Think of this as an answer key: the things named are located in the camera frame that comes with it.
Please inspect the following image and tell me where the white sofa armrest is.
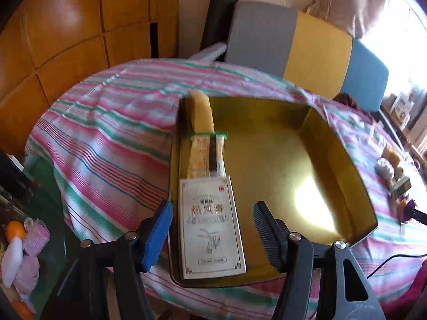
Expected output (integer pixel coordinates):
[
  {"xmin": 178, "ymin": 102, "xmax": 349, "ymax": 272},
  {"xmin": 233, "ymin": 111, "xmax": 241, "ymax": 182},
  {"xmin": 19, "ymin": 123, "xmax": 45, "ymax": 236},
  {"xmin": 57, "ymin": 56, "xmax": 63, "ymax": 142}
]
[{"xmin": 189, "ymin": 42, "xmax": 228, "ymax": 63}]

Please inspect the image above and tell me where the gold-lined gift box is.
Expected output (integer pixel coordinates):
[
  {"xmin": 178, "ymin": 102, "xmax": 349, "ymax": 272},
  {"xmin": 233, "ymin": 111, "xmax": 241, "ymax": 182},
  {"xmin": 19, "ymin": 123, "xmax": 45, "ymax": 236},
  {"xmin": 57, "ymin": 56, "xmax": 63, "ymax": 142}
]
[{"xmin": 168, "ymin": 96, "xmax": 378, "ymax": 289}]

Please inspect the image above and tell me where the pink wrapped packet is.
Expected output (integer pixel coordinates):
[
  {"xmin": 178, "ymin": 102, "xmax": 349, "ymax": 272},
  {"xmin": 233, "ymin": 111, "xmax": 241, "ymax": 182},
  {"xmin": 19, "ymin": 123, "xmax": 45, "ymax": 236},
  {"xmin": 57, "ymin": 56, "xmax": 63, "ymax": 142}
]
[
  {"xmin": 15, "ymin": 257, "xmax": 41, "ymax": 294},
  {"xmin": 22, "ymin": 218, "xmax": 50, "ymax": 257}
]

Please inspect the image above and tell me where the white carton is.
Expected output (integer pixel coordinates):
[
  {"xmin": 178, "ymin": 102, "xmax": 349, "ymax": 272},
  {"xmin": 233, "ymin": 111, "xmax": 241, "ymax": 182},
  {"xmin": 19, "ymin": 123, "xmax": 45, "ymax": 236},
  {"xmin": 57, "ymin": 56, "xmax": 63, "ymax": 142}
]
[{"xmin": 389, "ymin": 93, "xmax": 412, "ymax": 121}]

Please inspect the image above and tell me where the window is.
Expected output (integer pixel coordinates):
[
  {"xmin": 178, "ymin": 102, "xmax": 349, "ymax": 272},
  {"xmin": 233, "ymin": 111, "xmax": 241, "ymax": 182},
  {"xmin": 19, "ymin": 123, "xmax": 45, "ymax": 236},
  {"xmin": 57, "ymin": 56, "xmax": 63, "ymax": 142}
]
[{"xmin": 360, "ymin": 0, "xmax": 427, "ymax": 107}]

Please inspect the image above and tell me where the yellow tube packet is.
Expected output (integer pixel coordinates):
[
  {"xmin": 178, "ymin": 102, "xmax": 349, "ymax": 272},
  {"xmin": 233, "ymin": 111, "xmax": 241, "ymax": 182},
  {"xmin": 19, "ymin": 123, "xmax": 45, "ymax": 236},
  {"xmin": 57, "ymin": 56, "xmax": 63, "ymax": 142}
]
[{"xmin": 189, "ymin": 90, "xmax": 214, "ymax": 134}]

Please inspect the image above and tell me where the pink floral cloth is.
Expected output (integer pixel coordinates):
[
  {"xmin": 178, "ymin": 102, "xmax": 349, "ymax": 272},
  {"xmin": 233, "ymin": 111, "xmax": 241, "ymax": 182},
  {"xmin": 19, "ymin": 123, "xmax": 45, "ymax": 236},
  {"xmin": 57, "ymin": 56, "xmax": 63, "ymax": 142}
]
[{"xmin": 302, "ymin": 0, "xmax": 389, "ymax": 39}]

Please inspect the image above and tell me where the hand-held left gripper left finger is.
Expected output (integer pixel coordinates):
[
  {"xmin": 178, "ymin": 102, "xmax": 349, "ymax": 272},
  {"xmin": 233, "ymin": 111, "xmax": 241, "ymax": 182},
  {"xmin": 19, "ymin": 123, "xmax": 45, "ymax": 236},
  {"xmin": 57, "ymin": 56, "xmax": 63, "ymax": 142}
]
[{"xmin": 40, "ymin": 201, "xmax": 175, "ymax": 320}]

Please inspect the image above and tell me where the white bottle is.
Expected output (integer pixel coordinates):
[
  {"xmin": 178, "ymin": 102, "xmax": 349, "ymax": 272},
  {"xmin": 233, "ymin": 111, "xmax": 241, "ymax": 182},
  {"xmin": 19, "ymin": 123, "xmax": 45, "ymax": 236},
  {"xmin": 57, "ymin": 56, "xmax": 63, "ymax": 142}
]
[{"xmin": 2, "ymin": 238, "xmax": 24, "ymax": 287}]

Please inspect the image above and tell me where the wooden wardrobe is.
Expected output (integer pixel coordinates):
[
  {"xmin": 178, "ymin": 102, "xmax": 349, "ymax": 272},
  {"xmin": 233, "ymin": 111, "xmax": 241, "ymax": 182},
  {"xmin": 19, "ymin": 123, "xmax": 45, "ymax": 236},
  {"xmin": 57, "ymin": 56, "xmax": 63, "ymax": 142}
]
[{"xmin": 0, "ymin": 0, "xmax": 181, "ymax": 155}]

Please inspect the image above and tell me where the orange fruit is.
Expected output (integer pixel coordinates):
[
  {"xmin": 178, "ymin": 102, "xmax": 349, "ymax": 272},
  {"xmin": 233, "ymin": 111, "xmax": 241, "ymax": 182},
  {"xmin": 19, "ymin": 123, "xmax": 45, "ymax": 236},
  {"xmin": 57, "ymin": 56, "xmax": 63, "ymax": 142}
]
[{"xmin": 5, "ymin": 221, "xmax": 27, "ymax": 242}]

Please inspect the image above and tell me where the dark red cloth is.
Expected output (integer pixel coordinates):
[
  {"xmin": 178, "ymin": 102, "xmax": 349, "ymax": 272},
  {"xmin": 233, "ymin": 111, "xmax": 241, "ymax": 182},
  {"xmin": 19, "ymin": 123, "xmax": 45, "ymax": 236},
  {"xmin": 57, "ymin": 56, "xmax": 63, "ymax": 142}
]
[{"xmin": 333, "ymin": 93, "xmax": 367, "ymax": 112}]

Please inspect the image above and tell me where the wooden desk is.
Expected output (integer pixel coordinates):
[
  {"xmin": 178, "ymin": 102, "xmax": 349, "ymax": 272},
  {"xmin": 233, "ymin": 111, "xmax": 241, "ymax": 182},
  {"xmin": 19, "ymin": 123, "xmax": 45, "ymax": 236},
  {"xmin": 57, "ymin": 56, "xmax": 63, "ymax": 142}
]
[{"xmin": 380, "ymin": 107, "xmax": 427, "ymax": 164}]

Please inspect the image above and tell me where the dark rolled cushion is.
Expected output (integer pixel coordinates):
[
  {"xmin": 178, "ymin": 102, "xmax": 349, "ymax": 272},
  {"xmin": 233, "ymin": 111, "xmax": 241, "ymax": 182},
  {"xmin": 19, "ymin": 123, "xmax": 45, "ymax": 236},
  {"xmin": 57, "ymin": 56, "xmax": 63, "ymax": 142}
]
[{"xmin": 200, "ymin": 0, "xmax": 240, "ymax": 62}]

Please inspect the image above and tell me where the white foam-wrapped item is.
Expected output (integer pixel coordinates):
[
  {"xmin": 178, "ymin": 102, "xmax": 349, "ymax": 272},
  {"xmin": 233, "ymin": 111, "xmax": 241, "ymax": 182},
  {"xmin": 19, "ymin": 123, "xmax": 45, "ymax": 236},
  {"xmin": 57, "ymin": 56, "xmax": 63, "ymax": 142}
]
[{"xmin": 375, "ymin": 160, "xmax": 395, "ymax": 181}]

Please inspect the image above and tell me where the white printed box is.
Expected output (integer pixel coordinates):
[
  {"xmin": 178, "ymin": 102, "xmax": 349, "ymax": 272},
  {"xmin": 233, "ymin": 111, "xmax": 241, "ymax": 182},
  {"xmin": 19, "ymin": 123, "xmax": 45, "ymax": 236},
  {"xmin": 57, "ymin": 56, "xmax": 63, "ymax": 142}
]
[{"xmin": 178, "ymin": 176, "xmax": 247, "ymax": 280}]

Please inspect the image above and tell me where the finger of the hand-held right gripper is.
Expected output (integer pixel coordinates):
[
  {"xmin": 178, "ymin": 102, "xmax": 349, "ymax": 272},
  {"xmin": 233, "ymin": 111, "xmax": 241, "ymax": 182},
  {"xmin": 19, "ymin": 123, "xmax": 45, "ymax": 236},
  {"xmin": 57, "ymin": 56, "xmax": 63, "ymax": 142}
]
[{"xmin": 409, "ymin": 207, "xmax": 427, "ymax": 226}]

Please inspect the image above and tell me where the clear packet with green ends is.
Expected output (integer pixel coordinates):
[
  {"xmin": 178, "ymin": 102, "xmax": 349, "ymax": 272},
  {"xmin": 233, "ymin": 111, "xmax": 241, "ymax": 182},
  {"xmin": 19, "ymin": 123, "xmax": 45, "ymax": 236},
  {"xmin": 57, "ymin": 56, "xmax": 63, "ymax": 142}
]
[{"xmin": 187, "ymin": 131, "xmax": 229, "ymax": 179}]

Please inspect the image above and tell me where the striped tablecloth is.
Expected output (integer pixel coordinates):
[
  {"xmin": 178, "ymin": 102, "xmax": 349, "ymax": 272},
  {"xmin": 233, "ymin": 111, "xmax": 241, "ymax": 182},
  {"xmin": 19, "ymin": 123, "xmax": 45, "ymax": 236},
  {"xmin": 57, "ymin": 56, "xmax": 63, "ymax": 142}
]
[{"xmin": 25, "ymin": 58, "xmax": 427, "ymax": 310}]

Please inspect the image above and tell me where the dark box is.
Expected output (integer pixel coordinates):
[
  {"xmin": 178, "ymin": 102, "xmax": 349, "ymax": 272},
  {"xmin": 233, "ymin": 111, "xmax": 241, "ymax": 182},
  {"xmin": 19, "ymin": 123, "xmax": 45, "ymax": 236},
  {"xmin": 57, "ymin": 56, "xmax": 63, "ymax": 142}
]
[{"xmin": 0, "ymin": 151, "xmax": 30, "ymax": 202}]

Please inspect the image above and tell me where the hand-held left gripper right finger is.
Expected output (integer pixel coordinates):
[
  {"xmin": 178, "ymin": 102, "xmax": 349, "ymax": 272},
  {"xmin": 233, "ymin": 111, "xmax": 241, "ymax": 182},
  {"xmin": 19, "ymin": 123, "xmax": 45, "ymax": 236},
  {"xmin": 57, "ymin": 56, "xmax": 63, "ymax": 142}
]
[{"xmin": 252, "ymin": 201, "xmax": 388, "ymax": 320}]

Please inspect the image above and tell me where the purple plastic item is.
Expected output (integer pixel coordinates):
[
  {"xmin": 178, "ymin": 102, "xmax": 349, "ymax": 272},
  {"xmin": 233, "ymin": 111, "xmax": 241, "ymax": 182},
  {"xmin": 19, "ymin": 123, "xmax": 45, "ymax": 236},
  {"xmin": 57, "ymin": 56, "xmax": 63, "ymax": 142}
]
[{"xmin": 398, "ymin": 200, "xmax": 419, "ymax": 224}]

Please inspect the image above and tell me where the black cable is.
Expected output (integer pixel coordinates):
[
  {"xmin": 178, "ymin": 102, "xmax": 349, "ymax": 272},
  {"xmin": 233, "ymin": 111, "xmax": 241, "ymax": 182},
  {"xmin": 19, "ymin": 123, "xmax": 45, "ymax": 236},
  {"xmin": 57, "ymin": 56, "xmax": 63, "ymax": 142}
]
[{"xmin": 367, "ymin": 255, "xmax": 427, "ymax": 279}]

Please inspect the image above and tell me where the grey yellow blue sofa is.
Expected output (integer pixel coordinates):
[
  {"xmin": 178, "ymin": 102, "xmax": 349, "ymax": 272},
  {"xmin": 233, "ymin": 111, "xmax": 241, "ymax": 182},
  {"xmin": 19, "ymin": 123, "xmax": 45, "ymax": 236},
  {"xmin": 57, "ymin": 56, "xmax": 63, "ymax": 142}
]
[{"xmin": 225, "ymin": 0, "xmax": 390, "ymax": 112}]

